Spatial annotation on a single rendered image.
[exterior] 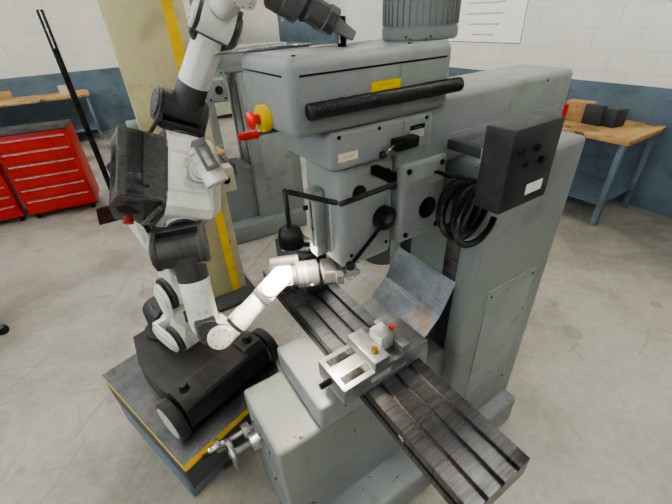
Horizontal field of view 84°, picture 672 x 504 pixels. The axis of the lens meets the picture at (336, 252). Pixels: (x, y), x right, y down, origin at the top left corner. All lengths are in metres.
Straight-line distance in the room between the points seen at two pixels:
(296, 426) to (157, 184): 0.92
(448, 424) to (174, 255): 0.92
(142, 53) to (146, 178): 1.53
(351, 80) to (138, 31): 1.86
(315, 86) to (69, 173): 4.85
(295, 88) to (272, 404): 1.12
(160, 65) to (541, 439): 2.97
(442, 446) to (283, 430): 0.56
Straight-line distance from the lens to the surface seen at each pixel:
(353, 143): 0.93
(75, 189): 5.58
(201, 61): 1.22
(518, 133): 0.95
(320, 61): 0.84
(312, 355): 1.48
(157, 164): 1.17
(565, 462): 2.44
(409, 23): 1.09
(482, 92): 1.25
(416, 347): 1.31
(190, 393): 1.82
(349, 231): 1.04
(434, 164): 1.15
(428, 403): 1.26
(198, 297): 1.16
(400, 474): 1.97
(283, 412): 1.49
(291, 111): 0.83
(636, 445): 2.68
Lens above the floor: 1.96
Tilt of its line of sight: 33 degrees down
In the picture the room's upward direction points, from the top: 3 degrees counter-clockwise
